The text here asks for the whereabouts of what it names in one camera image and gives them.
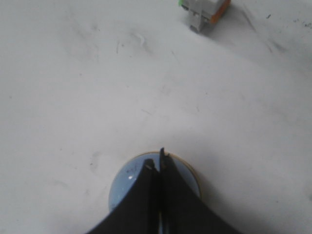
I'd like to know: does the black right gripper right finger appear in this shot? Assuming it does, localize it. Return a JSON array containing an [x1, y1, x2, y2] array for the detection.
[[159, 148, 240, 234]]

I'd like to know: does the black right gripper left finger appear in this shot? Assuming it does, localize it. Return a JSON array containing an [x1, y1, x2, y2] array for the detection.
[[88, 159, 160, 234]]

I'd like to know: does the blue and cream desk bell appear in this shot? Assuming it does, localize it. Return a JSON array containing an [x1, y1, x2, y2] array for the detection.
[[108, 151, 202, 234]]

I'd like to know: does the green pushbutton switch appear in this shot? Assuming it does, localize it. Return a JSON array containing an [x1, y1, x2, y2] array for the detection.
[[178, 0, 231, 32]]

